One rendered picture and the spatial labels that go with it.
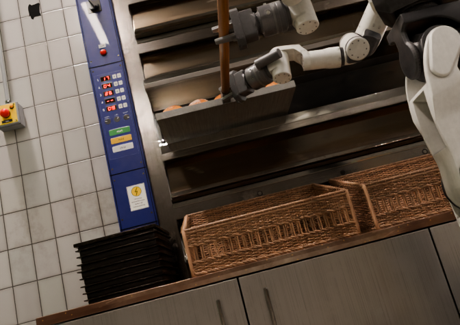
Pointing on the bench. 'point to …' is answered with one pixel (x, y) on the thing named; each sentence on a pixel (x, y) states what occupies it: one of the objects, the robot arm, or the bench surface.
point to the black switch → (94, 6)
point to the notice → (137, 196)
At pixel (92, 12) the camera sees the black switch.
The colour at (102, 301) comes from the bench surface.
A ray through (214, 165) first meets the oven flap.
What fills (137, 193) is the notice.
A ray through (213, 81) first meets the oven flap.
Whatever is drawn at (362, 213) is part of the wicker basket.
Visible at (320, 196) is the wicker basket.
